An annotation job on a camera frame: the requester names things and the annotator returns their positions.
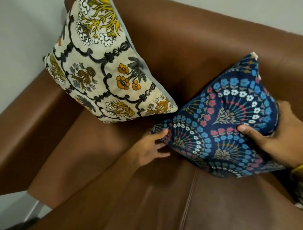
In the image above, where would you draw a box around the person's left hand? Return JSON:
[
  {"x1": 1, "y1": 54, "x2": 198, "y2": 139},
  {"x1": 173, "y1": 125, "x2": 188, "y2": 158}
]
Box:
[{"x1": 132, "y1": 128, "x2": 171, "y2": 168}]

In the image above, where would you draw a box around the person's left forearm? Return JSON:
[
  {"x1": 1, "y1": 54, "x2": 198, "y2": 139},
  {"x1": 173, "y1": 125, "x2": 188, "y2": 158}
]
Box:
[{"x1": 36, "y1": 148, "x2": 147, "y2": 230}]

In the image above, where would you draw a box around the person's right hand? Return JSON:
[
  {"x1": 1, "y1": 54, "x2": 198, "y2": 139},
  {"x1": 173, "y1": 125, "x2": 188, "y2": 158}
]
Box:
[{"x1": 237, "y1": 100, "x2": 303, "y2": 169}]

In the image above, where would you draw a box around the cream floral cushion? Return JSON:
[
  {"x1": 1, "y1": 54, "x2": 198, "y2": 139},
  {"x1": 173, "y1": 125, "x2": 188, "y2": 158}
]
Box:
[{"x1": 43, "y1": 0, "x2": 178, "y2": 124}]

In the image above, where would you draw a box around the dark patterned garment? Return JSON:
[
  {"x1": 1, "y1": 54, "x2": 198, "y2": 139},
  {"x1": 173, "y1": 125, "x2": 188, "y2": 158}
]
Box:
[{"x1": 292, "y1": 174, "x2": 303, "y2": 209}]

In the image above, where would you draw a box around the navy blue floral cushion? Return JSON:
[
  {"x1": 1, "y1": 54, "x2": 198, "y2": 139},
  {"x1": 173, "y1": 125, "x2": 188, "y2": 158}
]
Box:
[{"x1": 150, "y1": 52, "x2": 285, "y2": 179}]

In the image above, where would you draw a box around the brown leather sofa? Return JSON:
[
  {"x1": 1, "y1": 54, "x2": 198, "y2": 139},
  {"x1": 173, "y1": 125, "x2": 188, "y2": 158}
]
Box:
[{"x1": 0, "y1": 0, "x2": 303, "y2": 230}]

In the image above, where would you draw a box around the yellow bangle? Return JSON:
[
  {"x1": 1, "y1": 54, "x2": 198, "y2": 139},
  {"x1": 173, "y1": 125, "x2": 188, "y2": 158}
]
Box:
[{"x1": 290, "y1": 163, "x2": 303, "y2": 175}]

